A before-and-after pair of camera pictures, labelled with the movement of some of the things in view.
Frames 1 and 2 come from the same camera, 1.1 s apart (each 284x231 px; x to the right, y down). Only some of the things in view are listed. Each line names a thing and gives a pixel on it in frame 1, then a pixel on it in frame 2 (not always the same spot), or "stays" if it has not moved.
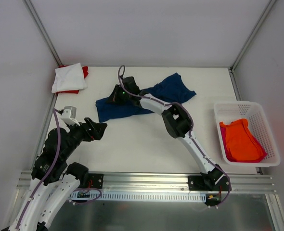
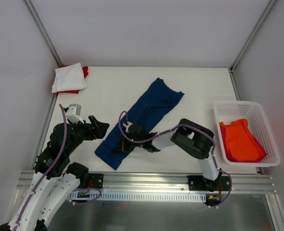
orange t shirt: x=241 y=144 stays
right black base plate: x=213 y=183 stays
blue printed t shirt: x=172 y=90 → x=160 y=98
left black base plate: x=95 y=180 stays
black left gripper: x=90 y=130 stays
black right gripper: x=118 y=95 → x=126 y=141
